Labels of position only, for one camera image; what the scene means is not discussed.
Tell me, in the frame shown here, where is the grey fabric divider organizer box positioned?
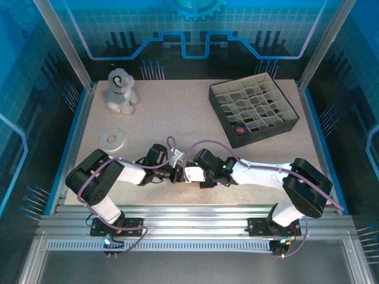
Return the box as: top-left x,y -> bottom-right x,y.
208,73 -> 300,150

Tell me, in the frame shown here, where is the white tape roll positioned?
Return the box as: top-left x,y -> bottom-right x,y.
98,127 -> 126,151

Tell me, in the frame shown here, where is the grey white plush dog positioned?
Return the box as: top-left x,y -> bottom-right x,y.
101,67 -> 140,115

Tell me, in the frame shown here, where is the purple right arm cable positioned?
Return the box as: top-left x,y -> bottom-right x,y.
182,140 -> 346,259

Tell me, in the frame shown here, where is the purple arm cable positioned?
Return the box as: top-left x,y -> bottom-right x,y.
77,135 -> 178,259
182,140 -> 346,259

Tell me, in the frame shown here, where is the wide aluminium frame rail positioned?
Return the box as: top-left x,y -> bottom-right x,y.
38,204 -> 356,237

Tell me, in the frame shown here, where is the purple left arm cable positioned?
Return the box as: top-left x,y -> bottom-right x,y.
77,135 -> 178,259

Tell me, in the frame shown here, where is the slotted cable duct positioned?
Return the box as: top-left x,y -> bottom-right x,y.
47,239 -> 275,253

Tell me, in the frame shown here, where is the aluminium frame post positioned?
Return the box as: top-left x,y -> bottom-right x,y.
32,0 -> 96,91
298,0 -> 356,88

